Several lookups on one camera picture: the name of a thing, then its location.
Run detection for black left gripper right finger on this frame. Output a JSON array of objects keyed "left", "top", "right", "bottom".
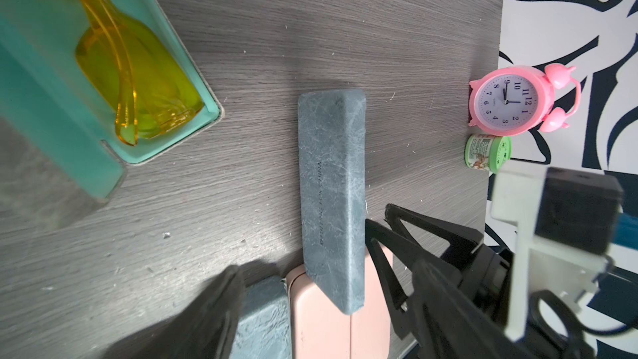
[{"left": 410, "top": 259, "right": 533, "bottom": 358}]

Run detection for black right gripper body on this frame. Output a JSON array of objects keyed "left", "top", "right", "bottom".
[{"left": 440, "top": 244, "right": 513, "bottom": 319}]

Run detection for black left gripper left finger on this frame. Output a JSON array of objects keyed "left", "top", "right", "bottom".
[{"left": 106, "top": 265, "right": 245, "bottom": 358}]

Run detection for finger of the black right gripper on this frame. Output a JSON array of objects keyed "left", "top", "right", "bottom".
[
  {"left": 385, "top": 204, "right": 483, "bottom": 269},
  {"left": 365, "top": 218, "right": 430, "bottom": 340}
]

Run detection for pink case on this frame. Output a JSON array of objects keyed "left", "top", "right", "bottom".
[
  {"left": 286, "top": 265, "right": 351, "bottom": 359},
  {"left": 350, "top": 251, "right": 391, "bottom": 359}
]

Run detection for mint case with white sunglasses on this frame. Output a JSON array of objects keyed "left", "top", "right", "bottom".
[{"left": 230, "top": 276, "right": 292, "bottom": 359}]

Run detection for grey case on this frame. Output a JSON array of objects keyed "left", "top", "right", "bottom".
[{"left": 297, "top": 89, "right": 367, "bottom": 315}]

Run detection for beige case with yellow glasses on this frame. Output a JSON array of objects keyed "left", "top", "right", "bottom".
[{"left": 1, "top": 0, "right": 224, "bottom": 229}]

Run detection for yellow glasses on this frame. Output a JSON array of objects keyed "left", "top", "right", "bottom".
[{"left": 75, "top": 0, "right": 204, "bottom": 146}]

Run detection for green lidded jar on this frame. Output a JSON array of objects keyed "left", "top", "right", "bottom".
[{"left": 465, "top": 134, "right": 513, "bottom": 174}]

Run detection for pink alarm clock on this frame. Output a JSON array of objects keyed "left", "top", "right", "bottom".
[{"left": 469, "top": 63, "right": 582, "bottom": 136}]

